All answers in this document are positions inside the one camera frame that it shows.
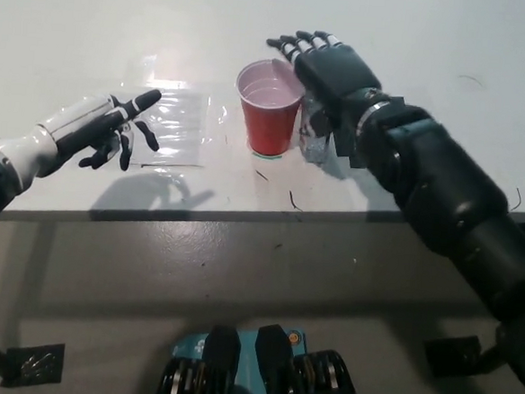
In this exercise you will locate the robot body black teal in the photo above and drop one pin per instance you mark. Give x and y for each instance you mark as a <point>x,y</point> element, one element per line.
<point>268,373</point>

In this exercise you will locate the clear plastic sheet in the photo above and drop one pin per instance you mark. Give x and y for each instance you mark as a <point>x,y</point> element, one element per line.
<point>182,124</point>

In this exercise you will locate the clear hand soap pump bottle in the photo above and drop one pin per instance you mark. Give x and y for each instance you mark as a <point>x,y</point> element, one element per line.
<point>315,149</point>

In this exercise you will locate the red plastic cup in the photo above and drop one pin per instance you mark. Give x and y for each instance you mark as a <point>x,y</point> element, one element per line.
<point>268,121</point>

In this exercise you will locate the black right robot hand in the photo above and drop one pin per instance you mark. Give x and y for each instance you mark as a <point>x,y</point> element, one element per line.
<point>336,73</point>

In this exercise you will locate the black floor tape patch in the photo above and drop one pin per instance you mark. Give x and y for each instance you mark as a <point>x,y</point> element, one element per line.
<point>452,356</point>
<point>34,365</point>

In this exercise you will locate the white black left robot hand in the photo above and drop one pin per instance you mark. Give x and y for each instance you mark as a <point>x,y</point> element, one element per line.
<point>83,123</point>

